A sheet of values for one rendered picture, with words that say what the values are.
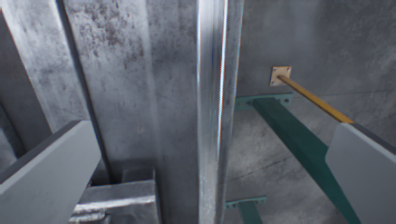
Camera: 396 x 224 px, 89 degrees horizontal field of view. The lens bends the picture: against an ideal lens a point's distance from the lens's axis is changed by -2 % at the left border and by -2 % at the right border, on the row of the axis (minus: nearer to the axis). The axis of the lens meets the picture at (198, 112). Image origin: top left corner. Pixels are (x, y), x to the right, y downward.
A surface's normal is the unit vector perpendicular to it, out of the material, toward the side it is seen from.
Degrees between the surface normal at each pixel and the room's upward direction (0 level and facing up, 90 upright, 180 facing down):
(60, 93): 0
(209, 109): 11
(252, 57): 0
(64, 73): 0
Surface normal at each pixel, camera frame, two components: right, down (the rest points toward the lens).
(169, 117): 0.16, 0.49
